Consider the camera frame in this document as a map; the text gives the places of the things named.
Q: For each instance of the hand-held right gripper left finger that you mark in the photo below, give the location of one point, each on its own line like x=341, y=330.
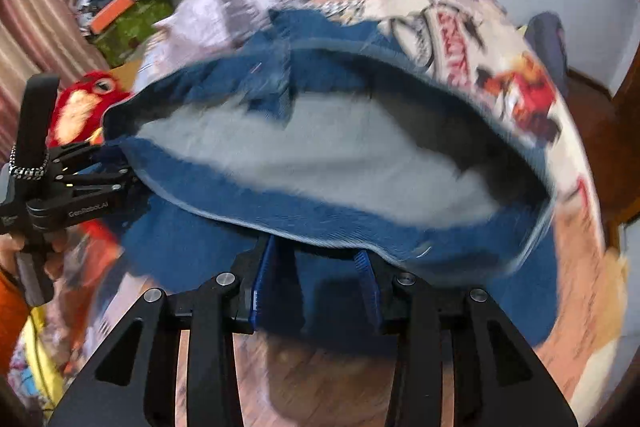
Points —
x=262, y=287

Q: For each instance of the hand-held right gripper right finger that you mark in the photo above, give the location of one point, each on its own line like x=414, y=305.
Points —
x=370, y=289

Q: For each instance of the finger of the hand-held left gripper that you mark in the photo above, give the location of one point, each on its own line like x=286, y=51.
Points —
x=80, y=155
x=100, y=182

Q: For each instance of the blue denim jacket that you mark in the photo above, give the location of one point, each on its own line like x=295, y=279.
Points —
x=200, y=237

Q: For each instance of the person's left hand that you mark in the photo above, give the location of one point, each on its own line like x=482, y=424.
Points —
x=56, y=259

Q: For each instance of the red plush toy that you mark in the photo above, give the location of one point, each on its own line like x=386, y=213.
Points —
x=80, y=107

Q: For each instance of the green patterned bag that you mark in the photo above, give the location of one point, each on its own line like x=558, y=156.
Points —
x=132, y=34

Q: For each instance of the orange box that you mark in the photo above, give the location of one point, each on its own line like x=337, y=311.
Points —
x=114, y=13

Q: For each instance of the striped brown curtain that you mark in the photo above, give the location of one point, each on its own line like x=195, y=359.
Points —
x=35, y=7

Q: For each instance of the patterned bed quilt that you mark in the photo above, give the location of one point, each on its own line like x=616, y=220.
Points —
x=215, y=17

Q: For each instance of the grey backpack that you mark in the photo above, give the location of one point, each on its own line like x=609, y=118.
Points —
x=547, y=47

